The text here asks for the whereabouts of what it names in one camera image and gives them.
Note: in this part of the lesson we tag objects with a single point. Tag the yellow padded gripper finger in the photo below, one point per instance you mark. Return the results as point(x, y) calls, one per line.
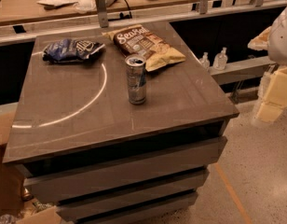
point(260, 42)
point(272, 98)

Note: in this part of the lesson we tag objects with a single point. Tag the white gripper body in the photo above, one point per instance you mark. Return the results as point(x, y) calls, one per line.
point(281, 37)

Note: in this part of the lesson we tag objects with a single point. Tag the brown sea salt chip bag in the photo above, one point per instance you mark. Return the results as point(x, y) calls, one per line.
point(137, 39)

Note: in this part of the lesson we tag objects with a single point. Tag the blue chip bag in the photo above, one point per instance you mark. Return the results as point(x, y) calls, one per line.
point(71, 50)

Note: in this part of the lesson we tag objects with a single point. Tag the clear sanitizer bottle left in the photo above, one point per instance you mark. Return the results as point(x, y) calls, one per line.
point(204, 61)

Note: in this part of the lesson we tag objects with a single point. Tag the silver blue drink can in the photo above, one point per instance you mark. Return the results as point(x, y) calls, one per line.
point(135, 69)

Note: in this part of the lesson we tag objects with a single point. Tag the grey drawer cabinet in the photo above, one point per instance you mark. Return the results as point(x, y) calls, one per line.
point(82, 145)

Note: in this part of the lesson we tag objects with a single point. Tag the cardboard box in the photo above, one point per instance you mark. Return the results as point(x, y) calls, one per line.
point(14, 208)

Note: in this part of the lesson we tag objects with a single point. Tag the grey metal post left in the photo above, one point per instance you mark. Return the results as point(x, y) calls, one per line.
point(102, 13)

